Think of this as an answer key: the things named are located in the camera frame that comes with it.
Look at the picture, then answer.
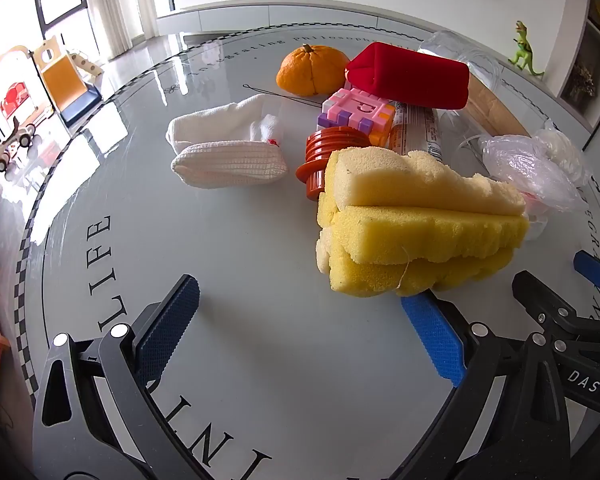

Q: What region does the clear plastic bag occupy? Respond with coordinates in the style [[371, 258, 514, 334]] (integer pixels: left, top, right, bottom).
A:
[[482, 127, 593, 241]]

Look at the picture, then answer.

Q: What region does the thin grey string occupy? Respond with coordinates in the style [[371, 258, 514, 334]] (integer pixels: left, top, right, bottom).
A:
[[243, 82, 326, 109]]

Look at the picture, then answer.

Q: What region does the children's play slide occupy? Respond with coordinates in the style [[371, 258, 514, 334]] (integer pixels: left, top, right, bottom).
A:
[[32, 35, 103, 127]]

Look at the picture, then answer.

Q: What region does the pink toy block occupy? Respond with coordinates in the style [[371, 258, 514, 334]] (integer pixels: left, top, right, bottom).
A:
[[324, 87, 396, 148]]

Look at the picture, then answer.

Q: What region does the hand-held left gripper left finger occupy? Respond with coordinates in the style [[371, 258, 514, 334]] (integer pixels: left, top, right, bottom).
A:
[[32, 274, 201, 480]]

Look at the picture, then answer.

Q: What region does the red and white toy house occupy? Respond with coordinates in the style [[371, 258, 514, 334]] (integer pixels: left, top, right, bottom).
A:
[[0, 45, 56, 141]]

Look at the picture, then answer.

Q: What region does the clear plastic cup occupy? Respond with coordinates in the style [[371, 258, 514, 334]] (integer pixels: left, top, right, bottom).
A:
[[419, 30, 503, 92]]

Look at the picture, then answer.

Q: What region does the yellow sponge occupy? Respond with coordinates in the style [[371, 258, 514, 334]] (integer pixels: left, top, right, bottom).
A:
[[316, 147, 531, 298]]

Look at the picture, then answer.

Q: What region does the red velvet box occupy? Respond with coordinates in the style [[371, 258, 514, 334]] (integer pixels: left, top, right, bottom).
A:
[[345, 41, 471, 111]]

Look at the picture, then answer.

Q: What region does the white curtain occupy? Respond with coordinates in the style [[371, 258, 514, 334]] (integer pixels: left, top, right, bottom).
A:
[[80, 0, 173, 61]]

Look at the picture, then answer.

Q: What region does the green toy dinosaur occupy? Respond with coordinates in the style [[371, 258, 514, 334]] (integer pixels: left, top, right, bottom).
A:
[[509, 20, 546, 78]]

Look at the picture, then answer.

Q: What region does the orange ribbed plastic part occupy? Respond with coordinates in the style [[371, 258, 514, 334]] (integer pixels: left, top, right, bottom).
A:
[[295, 127, 363, 203]]

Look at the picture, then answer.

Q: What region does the dried flower bunch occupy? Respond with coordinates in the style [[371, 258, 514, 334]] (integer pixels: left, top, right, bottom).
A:
[[570, 62, 598, 101]]

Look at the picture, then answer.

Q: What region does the white wall shelf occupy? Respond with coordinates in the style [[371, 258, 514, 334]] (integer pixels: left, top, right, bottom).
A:
[[560, 0, 600, 131]]

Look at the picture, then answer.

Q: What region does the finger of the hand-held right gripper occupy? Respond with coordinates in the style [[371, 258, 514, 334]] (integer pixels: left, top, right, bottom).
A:
[[511, 270, 588, 333], [574, 251, 600, 311]]

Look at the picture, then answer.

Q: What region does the orange tangerine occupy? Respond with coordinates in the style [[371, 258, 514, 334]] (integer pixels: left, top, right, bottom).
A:
[[276, 44, 351, 97]]

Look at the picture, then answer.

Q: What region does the clear packet of sticks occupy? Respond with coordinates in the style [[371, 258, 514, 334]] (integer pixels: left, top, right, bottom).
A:
[[390, 101, 443, 163]]

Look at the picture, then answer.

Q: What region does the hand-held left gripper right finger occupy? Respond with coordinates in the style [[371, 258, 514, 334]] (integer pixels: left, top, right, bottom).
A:
[[401, 294, 572, 480]]

